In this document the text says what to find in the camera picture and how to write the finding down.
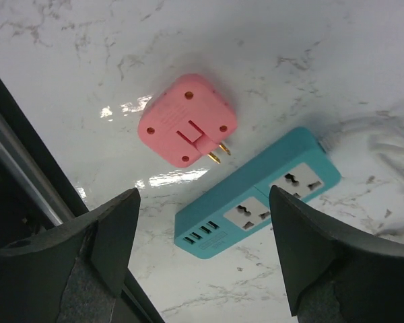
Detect teal rectangular power strip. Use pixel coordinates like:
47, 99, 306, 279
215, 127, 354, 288
174, 127, 341, 259

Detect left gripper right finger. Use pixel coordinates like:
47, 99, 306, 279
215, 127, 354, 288
269, 186, 404, 322

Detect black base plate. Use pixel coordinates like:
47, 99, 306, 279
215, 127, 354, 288
0, 79, 162, 322

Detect pink plug adapter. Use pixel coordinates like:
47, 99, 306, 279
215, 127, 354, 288
137, 74, 238, 168

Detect white cord of teal strip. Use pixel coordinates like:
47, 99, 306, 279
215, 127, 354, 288
319, 107, 404, 236

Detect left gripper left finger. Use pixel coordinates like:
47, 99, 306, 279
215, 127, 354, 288
0, 188, 141, 322

